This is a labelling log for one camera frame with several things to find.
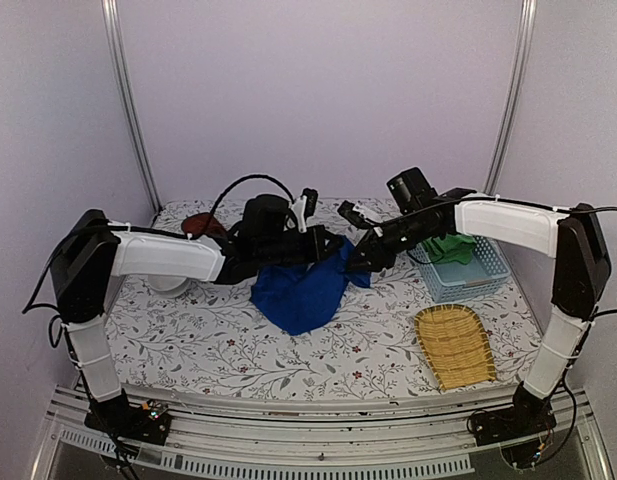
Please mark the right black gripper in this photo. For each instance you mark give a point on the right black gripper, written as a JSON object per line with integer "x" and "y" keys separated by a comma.
{"x": 369, "y": 246}

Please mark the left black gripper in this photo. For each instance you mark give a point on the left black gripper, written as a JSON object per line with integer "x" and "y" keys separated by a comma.
{"x": 318, "y": 234}

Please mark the blue towel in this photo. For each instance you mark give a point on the blue towel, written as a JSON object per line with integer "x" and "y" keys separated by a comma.
{"x": 303, "y": 298}

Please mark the brown towel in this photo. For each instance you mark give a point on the brown towel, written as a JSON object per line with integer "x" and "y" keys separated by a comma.
{"x": 201, "y": 224}

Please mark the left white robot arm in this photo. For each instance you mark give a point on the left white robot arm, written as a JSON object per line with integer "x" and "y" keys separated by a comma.
{"x": 97, "y": 249}

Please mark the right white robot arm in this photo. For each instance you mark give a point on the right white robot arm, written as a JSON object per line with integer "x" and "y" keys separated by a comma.
{"x": 571, "y": 237}

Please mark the green towel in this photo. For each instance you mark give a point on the green towel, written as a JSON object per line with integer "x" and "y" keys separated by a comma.
{"x": 450, "y": 249}

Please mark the yellow bamboo tray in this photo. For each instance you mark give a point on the yellow bamboo tray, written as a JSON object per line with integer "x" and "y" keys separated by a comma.
{"x": 455, "y": 345}

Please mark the light blue plastic basket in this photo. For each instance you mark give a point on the light blue plastic basket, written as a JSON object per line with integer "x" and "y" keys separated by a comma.
{"x": 451, "y": 282}

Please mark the floral tablecloth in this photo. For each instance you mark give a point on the floral tablecloth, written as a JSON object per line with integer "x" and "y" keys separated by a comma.
{"x": 213, "y": 341}

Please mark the white bowl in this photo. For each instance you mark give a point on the white bowl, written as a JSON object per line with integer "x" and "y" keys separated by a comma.
{"x": 168, "y": 286}

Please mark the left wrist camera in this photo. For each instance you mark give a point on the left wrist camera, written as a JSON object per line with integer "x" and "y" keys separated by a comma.
{"x": 303, "y": 207}

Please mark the aluminium front rail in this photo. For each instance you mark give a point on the aluminium front rail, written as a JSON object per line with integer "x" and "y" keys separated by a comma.
{"x": 219, "y": 437}

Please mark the left aluminium frame post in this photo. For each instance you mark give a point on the left aluminium frame post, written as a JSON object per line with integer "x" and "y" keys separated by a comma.
{"x": 112, "y": 25}

